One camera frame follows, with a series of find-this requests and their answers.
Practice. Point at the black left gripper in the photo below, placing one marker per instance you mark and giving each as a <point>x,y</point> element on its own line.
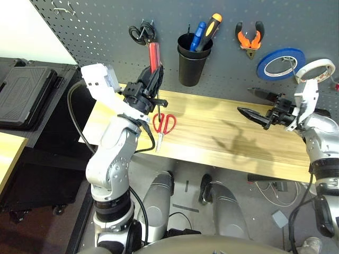
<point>137,98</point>

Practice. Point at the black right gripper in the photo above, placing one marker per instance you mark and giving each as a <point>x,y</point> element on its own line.
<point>283,112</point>

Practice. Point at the orange black pliers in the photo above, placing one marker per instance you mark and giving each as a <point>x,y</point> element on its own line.
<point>242,37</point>

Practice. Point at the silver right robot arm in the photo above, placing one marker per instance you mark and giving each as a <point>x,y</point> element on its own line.
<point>323,137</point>

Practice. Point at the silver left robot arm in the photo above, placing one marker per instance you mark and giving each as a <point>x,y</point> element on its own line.
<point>114,158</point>

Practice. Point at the dark grey metal pegboard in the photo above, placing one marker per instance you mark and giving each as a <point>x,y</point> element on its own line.
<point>106,31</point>

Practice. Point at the blue tape roll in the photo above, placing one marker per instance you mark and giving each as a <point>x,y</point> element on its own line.
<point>262,67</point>

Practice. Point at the black plastic cup holder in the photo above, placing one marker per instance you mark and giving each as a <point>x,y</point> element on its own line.
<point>190,71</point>

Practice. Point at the metal tape hook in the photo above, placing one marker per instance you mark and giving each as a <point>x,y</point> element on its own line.
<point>291,64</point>

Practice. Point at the white tape roll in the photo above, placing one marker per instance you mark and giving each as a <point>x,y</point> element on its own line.
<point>317,62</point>

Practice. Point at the orange black screwdriver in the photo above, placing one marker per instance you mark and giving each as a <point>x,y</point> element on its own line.
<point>210,29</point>

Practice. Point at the black power adapter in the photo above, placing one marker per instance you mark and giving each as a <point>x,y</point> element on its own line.
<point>282,186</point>

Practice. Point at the silver robot right leg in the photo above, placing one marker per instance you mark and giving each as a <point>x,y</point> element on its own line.
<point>225,209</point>

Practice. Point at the silver robot leg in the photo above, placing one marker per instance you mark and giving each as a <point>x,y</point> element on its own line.
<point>156,206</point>
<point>225,209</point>

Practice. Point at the double prong metal hook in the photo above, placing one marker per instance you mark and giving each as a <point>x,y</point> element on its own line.
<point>63,10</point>

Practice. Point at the grey foot pedal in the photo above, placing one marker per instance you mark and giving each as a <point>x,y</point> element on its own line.
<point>280,219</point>

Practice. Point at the silver robot left leg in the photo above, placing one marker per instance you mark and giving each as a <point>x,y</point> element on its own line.
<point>156,206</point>

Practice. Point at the large black ribbed case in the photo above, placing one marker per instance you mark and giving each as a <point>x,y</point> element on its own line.
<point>23,98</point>

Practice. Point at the black rolling cart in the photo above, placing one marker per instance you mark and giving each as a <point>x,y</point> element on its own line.
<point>53,164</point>

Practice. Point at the white grey sneaker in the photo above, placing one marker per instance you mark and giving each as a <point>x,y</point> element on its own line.
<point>311,244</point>

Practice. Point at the grey robot torso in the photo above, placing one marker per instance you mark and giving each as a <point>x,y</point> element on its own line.
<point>185,246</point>

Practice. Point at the light wooden board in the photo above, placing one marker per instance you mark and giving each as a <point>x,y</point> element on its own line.
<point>10,158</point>

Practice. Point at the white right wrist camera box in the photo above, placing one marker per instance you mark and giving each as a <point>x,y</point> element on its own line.
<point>307,100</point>

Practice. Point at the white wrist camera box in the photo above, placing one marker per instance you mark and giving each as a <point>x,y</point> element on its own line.
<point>307,100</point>
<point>103,84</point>

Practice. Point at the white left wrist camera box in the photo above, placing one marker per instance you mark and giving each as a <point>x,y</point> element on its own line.
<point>103,84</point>

